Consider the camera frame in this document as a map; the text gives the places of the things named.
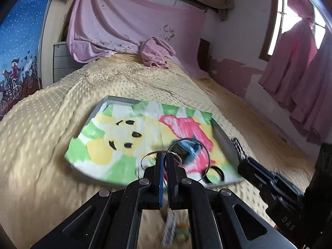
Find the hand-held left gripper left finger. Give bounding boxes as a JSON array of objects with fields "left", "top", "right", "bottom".
[{"left": 31, "top": 153, "right": 166, "bottom": 249}]

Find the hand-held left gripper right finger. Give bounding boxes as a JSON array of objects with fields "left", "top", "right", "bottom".
[{"left": 166, "top": 154, "right": 296, "bottom": 249}]

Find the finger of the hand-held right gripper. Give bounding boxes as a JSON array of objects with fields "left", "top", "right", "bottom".
[
  {"left": 246, "top": 158, "right": 275, "bottom": 182},
  {"left": 237, "top": 161, "right": 273, "bottom": 190}
]

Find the black chain bracelet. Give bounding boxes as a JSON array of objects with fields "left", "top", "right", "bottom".
[{"left": 232, "top": 137, "right": 247, "bottom": 162}]

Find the thick black hair tie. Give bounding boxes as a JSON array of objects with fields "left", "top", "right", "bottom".
[{"left": 205, "top": 166, "right": 225, "bottom": 183}]

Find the blue smartwatch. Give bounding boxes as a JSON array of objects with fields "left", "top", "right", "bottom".
[{"left": 170, "top": 139, "right": 202, "bottom": 164}]

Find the grey tray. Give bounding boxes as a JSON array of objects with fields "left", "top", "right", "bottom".
[{"left": 69, "top": 95, "right": 245, "bottom": 187}]

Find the colourful printed cloth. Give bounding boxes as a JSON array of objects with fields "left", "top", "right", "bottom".
[{"left": 64, "top": 101, "right": 234, "bottom": 184}]

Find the pink window curtain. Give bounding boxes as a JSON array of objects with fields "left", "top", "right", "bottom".
[
  {"left": 258, "top": 0, "right": 323, "bottom": 104},
  {"left": 288, "top": 28, "right": 332, "bottom": 146}
]

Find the crumpled pink towel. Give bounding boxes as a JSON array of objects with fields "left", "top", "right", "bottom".
[{"left": 139, "top": 38, "right": 177, "bottom": 69}]

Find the dark brown board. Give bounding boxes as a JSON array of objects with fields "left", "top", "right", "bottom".
[{"left": 198, "top": 38, "right": 210, "bottom": 72}]

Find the grey drawer cabinet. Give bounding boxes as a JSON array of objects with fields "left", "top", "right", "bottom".
[{"left": 53, "top": 41, "right": 78, "bottom": 83}]

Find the pink hanging sheet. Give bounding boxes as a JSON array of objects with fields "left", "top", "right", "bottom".
[{"left": 66, "top": 0, "right": 208, "bottom": 79}]

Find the light wooden panel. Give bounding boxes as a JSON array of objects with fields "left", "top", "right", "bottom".
[{"left": 38, "top": 0, "right": 76, "bottom": 89}]

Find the blue dotted printed curtain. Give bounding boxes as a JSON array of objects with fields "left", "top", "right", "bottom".
[{"left": 0, "top": 0, "right": 56, "bottom": 121}]

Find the white beaded bracelet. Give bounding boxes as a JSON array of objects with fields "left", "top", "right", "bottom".
[{"left": 162, "top": 209, "right": 177, "bottom": 246}]

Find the green charm hair tie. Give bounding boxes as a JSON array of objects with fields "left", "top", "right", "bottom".
[{"left": 176, "top": 227, "right": 192, "bottom": 241}]

